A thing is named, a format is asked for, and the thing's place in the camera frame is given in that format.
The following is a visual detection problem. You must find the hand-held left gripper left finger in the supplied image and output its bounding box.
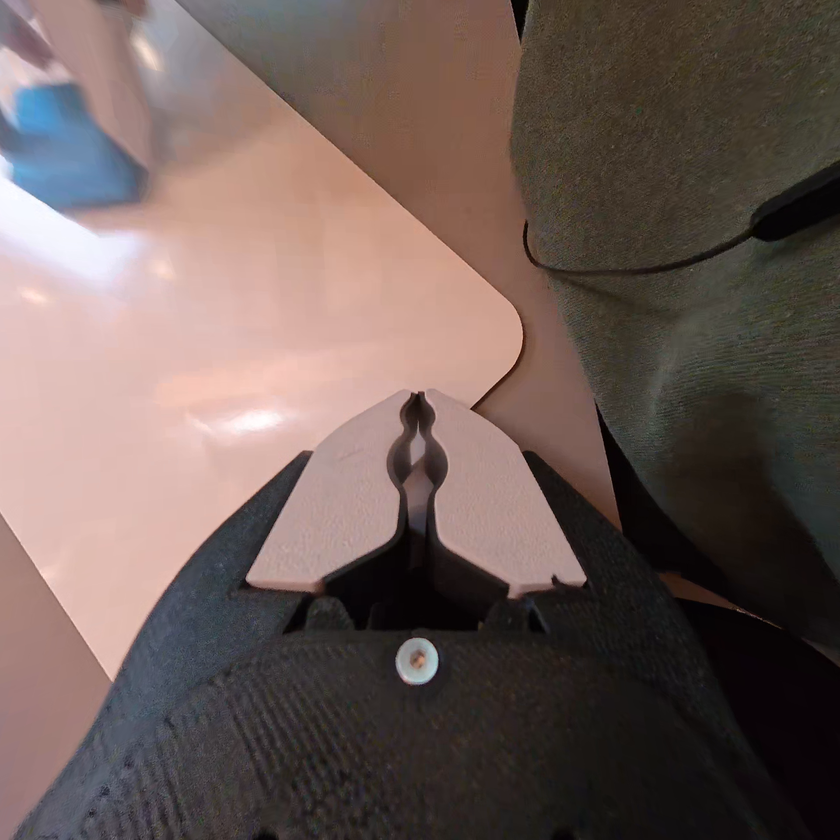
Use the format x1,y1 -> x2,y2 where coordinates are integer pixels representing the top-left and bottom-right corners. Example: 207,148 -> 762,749
247,389 -> 420,620

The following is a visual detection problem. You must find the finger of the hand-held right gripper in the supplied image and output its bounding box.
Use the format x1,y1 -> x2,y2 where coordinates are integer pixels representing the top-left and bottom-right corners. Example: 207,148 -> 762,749
32,0 -> 161,168

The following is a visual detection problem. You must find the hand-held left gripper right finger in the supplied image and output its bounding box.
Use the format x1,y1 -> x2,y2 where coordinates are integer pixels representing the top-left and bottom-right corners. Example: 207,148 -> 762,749
420,389 -> 588,620

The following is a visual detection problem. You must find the blue whiteboard eraser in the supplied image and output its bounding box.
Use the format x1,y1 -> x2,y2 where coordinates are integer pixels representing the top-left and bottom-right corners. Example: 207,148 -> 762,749
0,80 -> 149,214

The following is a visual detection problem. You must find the white whiteboard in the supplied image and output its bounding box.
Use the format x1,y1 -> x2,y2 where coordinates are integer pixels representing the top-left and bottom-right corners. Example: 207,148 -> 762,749
0,0 -> 526,682

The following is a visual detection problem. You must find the black clip-on microphone cable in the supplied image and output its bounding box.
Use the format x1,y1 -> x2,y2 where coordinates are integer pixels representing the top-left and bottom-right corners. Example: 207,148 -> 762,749
521,159 -> 840,280

